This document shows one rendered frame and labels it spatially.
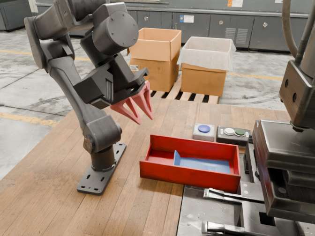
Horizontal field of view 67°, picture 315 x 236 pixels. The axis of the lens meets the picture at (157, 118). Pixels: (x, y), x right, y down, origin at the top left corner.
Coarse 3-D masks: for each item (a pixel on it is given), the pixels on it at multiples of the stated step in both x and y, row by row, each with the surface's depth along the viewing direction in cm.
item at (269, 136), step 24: (264, 120) 36; (264, 144) 32; (288, 144) 31; (312, 144) 31; (264, 168) 34; (288, 168) 31; (312, 168) 30; (264, 192) 33; (288, 192) 30; (312, 192) 30; (288, 216) 30; (312, 216) 29
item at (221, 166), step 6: (174, 156) 66; (174, 162) 64; (180, 162) 68; (186, 162) 68; (192, 162) 68; (198, 162) 68; (204, 162) 68; (210, 162) 68; (216, 162) 68; (222, 162) 68; (228, 162) 68; (198, 168) 66; (204, 168) 66; (216, 168) 66; (222, 168) 66; (228, 168) 66
